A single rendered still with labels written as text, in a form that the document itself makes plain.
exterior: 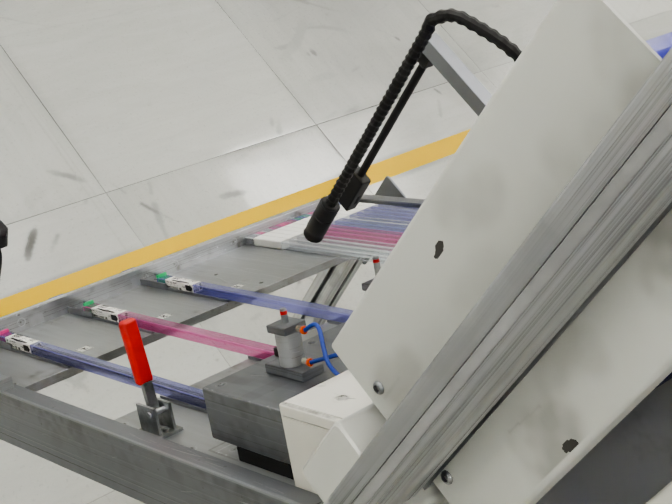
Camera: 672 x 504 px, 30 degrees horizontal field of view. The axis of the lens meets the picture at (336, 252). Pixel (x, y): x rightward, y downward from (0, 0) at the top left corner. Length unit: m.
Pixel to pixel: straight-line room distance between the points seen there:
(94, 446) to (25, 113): 1.68
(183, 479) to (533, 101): 0.55
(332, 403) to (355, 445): 0.14
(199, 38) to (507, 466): 2.47
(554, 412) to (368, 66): 2.61
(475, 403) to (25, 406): 0.69
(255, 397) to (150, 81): 1.99
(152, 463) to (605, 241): 0.60
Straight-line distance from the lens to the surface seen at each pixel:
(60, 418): 1.23
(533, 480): 0.73
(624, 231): 0.59
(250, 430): 1.03
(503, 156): 0.65
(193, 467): 1.05
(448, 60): 1.12
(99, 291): 1.62
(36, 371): 1.41
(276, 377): 1.06
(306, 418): 0.93
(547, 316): 0.63
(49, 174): 2.70
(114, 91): 2.91
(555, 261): 0.62
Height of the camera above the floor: 2.01
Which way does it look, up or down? 46 degrees down
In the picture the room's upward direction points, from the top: 31 degrees clockwise
